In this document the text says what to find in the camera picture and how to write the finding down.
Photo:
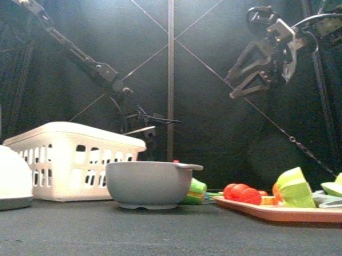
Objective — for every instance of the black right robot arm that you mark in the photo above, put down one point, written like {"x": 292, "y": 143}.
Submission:
{"x": 329, "y": 23}

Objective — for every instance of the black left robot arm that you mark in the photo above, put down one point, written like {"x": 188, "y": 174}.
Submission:
{"x": 98, "y": 70}

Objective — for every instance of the grey toy pot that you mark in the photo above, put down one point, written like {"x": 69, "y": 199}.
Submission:
{"x": 148, "y": 183}

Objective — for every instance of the white plastic slotted basket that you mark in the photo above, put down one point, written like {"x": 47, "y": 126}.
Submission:
{"x": 67, "y": 160}

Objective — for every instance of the red toy tomato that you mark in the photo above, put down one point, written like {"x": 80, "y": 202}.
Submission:
{"x": 234, "y": 191}
{"x": 253, "y": 196}

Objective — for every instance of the orange toy fruit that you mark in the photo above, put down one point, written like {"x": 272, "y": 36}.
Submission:
{"x": 277, "y": 193}

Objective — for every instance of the small orange toy piece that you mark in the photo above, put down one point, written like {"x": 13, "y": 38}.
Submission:
{"x": 269, "y": 200}

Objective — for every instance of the large green toy wedge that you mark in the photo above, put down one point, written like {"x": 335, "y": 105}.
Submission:
{"x": 296, "y": 190}

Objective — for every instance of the white dome with grey base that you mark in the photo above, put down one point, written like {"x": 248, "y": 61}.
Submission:
{"x": 14, "y": 180}

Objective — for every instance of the small green toy wedge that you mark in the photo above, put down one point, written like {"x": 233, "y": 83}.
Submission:
{"x": 335, "y": 188}

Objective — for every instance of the pink plastic tray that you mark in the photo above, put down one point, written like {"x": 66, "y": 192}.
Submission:
{"x": 285, "y": 213}

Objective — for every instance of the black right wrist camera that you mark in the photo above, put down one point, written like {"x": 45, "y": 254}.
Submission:
{"x": 261, "y": 18}

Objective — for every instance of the grey vertical frame pole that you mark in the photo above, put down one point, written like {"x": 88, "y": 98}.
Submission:
{"x": 170, "y": 83}

